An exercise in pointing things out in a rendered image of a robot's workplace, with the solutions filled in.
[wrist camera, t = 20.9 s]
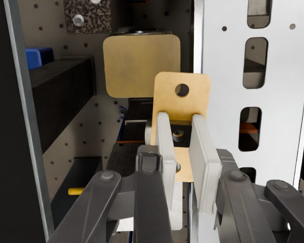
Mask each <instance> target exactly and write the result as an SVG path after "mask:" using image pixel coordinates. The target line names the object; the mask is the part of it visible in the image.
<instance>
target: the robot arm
mask: <svg viewBox="0 0 304 243"><path fill-rule="evenodd" d="M188 153H189V158H190V164H191V169H192V174H193V182H194V187H195V193H196V198H197V204H198V209H199V213H201V215H206V216H212V214H214V212H215V206H216V207H217V211H216V217H215V223H214V229H213V230H216V227H217V229H218V234H219V240H220V243H304V196H303V195H302V194H301V193H300V192H299V191H298V190H297V189H296V188H295V187H294V186H292V185H291V184H290V183H287V182H285V181H283V180H279V179H272V180H268V181H267V183H266V186H262V185H258V184H254V183H252V182H251V180H250V178H249V176H248V175H247V174H245V173H243V172H241V171H240V170H239V168H238V166H237V164H236V162H235V159H234V157H233V155H232V153H231V152H229V151H228V150H227V149H221V148H215V146H214V143H213V140H212V138H211V135H210V133H209V130H208V127H207V124H206V122H205V119H204V117H203V116H202V115H197V114H195V115H194V116H193V117H192V133H191V141H190V147H189V150H188ZM176 165H177V162H176V156H175V151H174V145H173V139H172V134H171V128H170V123H169V117H168V114H167V113H166V112H159V114H157V123H156V136H155V145H140V146H139V147H138V152H137V155H136V170H135V172H134V173H133V174H132V175H129V176H126V177H121V176H120V174H119V173H118V172H116V171H112V170H103V171H100V172H97V173H96V174H95V175H94V176H93V177H92V179H91V180H90V181H89V183H88V184H87V186H86V187H85V189H84V190H83V191H82V193H81V194H80V196H79V197H78V199H77V200H76V201H75V203H74V204H73V206H72V207H71V208H70V210H69V211H68V212H67V214H66V215H65V217H64V218H63V220H62V221H61V222H60V224H59V225H58V227H57V228H56V229H55V231H54V233H53V234H52V235H51V237H50V238H49V240H48V241H47V242H46V243H112V240H113V238H114V236H115V233H116V231H117V229H118V227H119V224H120V220H122V219H127V218H132V217H133V243H174V241H173V235H172V229H171V224H170V218H169V211H172V202H173V193H174V184H175V174H176ZM287 222H288V223H289V226H290V229H289V228H288V227H287V226H286V225H287Z"/></svg>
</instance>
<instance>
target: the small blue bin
mask: <svg viewBox="0 0 304 243"><path fill-rule="evenodd" d="M25 50H26V56H27V62H28V70H32V69H34V68H37V67H40V66H43V65H45V64H48V63H51V62H53V61H54V57H53V50H52V48H50V47H37V48H25Z"/></svg>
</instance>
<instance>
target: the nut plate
mask: <svg viewBox="0 0 304 243"><path fill-rule="evenodd" d="M181 83H184V84H186V85H187V86H188V87H189V92H188V93H187V95H185V96H178V95H176V93H175V88H176V86H177V85H179V84H181ZM210 87H211V80H210V78H209V76H208V75H206V74H202V73H187V72H171V71H161V72H159V73H158V74H157V75H156V77H155V82H154V97H153V112H152V133H151V145H155V136H156V123H157V114H159V112H166V113H167V114H168V117H169V123H170V128H171V134H172V139H173V145H174V151H175V156H176V162H178V163H179V164H180V169H179V170H177V171H176V174H175V181H180V182H193V174H192V169H191V164H190V158H189V153H188V150H189V147H190V141H191V133H192V117H193V116H194V115H195V114H197V115H202V116H203V117H204V119H205V122H206V118H207V108H208V101H209V94H210ZM177 130H181V131H183V133H182V134H180V135H175V134H173V133H174V132H175V131H177Z"/></svg>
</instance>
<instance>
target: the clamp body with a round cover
mask: <svg viewBox="0 0 304 243"><path fill-rule="evenodd" d="M102 48H103V54H104V67H105V68H104V70H105V79H106V90H107V93H108V95H110V96H111V97H114V98H126V97H154V82H155V77H156V75H157V74H158V73H159V72H161V71H171V72H180V40H179V38H178V37H177V36H176V35H174V34H172V31H167V29H166V28H152V29H129V30H128V32H127V33H125V31H122V32H121V33H114V34H113V35H112V36H109V37H107V38H106V39H105V40H104V42H103V47H102Z"/></svg>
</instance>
